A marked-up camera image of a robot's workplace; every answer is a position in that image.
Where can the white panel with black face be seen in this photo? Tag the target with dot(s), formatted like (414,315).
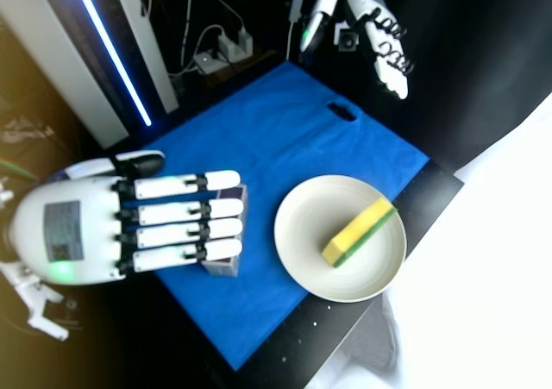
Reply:
(56,61)

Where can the yellow green sponge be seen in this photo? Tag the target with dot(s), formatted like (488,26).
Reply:
(358,229)

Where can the blue LED light strip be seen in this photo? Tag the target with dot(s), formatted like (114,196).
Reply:
(113,52)

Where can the small purple box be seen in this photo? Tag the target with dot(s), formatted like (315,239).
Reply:
(224,268)

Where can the white power strip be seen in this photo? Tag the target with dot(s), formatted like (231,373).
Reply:
(236,44)

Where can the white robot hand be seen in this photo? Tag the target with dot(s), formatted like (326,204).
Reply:
(390,72)
(47,229)

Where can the white cloth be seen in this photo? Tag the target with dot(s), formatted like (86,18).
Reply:
(483,255)

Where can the blue fabric bag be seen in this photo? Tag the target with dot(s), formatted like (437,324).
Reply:
(267,139)

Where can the white round plate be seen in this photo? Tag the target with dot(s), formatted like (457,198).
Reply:
(310,234)

